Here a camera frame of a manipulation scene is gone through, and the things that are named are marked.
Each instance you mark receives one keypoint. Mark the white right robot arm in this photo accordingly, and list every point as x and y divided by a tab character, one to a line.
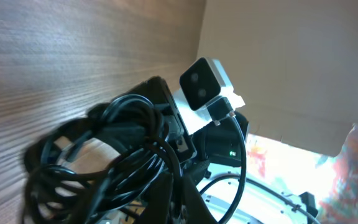
215	181

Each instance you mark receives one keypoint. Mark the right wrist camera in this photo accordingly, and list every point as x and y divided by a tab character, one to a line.
201	85

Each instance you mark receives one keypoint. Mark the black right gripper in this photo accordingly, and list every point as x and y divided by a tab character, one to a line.
218	144

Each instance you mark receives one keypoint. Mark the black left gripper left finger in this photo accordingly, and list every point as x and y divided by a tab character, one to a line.
163	202

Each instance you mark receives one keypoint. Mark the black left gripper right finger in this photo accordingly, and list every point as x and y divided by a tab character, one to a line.
196	211

